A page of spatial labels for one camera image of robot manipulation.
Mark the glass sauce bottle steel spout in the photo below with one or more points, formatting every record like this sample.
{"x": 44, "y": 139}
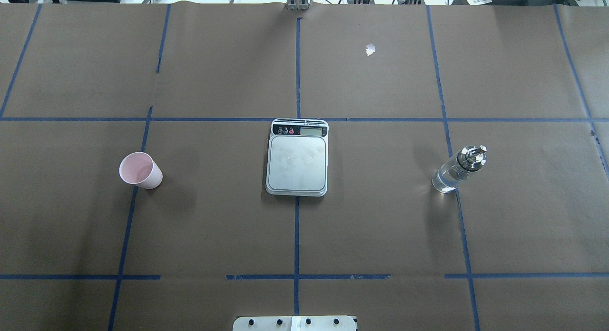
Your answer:
{"x": 459, "y": 168}

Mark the pink plastic cup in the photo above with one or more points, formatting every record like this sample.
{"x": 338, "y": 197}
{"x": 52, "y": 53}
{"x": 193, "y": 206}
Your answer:
{"x": 139, "y": 169}

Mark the white digital kitchen scale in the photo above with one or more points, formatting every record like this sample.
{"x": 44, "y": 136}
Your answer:
{"x": 297, "y": 157}

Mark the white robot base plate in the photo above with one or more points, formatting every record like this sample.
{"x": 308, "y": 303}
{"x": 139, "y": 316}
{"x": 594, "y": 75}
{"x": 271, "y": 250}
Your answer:
{"x": 296, "y": 323}

